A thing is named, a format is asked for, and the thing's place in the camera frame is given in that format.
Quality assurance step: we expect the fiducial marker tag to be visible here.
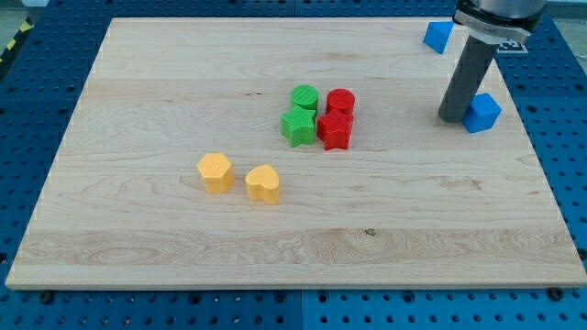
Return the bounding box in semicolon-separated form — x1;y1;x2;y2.
497;40;527;54

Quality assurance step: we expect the green cylinder block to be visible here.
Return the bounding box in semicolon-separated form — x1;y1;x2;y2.
291;84;319;110

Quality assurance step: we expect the green star block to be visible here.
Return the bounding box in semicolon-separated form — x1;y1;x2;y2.
281;104;316;148

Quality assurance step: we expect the yellow heart block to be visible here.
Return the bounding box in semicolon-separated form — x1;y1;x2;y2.
245;164;281;204

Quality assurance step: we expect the yellow hexagon block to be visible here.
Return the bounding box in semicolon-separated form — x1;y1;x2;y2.
196;153;235;193

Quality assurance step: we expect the red star block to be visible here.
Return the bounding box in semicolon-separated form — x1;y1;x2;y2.
316;109;354;150

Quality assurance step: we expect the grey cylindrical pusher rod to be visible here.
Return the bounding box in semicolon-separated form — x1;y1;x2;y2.
438;36;498;123

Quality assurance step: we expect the wooden board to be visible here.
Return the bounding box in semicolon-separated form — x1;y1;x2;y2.
6;17;586;291

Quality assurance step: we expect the blue cube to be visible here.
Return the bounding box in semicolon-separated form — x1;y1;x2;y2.
462;93;502;133

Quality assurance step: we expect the red cylinder block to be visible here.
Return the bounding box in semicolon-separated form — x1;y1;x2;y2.
326;88;356;115

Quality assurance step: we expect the blue triangular prism block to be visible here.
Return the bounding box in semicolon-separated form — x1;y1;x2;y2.
423;21;454;54

